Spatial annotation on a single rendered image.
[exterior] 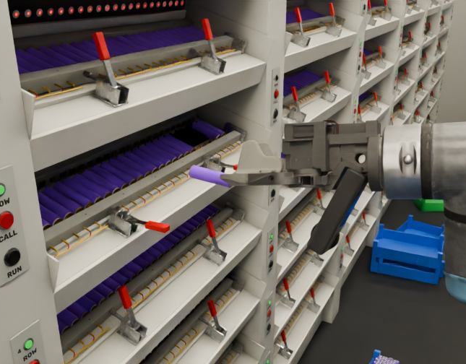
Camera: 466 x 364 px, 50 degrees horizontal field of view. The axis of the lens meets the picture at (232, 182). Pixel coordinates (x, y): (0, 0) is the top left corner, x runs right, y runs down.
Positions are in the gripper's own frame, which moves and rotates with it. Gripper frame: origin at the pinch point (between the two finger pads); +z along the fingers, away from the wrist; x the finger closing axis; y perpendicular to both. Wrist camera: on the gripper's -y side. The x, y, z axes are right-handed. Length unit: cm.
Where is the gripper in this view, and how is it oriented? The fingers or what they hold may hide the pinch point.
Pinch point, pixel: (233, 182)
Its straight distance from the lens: 69.8
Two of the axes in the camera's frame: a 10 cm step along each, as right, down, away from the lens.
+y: -0.1, -10.0, 0.2
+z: -9.2, 0.1, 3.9
